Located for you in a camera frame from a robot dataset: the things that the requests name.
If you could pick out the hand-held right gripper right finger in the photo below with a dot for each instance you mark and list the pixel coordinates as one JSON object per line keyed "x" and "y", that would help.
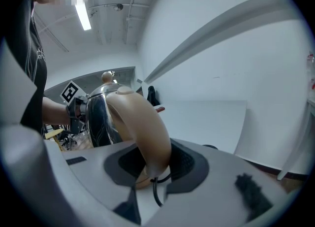
{"x": 216, "y": 196}

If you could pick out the person in black shirt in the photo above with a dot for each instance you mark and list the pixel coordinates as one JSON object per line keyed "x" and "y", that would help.
{"x": 27, "y": 48}

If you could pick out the white ceiling conduit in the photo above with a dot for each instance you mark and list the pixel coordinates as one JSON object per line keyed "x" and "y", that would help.
{"x": 131, "y": 4}

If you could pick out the round ceiling sensor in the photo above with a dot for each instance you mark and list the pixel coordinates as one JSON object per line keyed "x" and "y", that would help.
{"x": 118, "y": 7}

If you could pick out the person's left forearm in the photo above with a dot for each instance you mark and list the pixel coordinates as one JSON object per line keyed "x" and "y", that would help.
{"x": 54, "y": 111}

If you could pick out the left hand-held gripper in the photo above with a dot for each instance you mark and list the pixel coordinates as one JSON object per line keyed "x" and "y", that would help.
{"x": 70, "y": 93}

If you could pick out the white desk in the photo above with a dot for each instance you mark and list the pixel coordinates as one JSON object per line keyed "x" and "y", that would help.
{"x": 295, "y": 147}

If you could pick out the yellow round wooden side table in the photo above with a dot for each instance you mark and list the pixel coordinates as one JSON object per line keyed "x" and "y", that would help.
{"x": 53, "y": 133}

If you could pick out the small pink white item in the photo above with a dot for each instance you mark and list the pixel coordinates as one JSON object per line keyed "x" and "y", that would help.
{"x": 311, "y": 73}

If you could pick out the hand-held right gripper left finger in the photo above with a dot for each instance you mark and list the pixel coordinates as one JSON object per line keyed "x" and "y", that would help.
{"x": 86, "y": 179}

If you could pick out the small brown object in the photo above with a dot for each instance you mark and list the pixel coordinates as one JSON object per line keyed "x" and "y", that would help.
{"x": 160, "y": 109}

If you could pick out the long ceiling light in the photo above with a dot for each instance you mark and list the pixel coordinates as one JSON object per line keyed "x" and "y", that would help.
{"x": 83, "y": 15}

